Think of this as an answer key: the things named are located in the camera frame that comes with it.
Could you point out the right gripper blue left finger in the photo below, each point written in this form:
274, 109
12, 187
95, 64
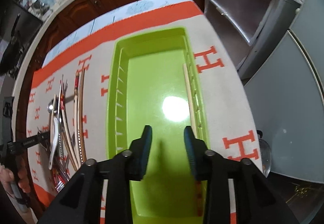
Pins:
140, 149

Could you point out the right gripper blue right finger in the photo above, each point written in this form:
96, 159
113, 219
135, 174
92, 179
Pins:
195, 149

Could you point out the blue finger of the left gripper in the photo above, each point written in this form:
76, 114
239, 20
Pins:
44, 139

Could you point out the white ceramic soup spoon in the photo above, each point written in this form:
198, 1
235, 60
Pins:
54, 136

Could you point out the plain light wooden chopstick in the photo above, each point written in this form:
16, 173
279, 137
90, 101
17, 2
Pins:
69, 142

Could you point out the steel metal chopstick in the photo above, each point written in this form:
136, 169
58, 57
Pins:
61, 143

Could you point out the red-topped wooden chopstick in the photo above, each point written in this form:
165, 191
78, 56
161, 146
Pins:
76, 119

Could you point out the brown wooden chopstick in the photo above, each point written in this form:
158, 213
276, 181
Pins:
82, 149

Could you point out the large steel soup spoon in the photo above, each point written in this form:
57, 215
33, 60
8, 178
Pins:
53, 107

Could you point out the steel fork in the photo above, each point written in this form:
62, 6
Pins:
60, 176

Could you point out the person left hand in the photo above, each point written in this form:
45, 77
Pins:
7, 177

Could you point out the orange beige H-pattern cloth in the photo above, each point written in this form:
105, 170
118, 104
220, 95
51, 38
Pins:
230, 125

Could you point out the green plastic utensil tray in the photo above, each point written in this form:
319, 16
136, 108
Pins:
147, 87

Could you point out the grey refrigerator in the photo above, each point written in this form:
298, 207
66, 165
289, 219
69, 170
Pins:
286, 97

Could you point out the steel storage cabinet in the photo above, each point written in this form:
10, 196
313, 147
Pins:
250, 29

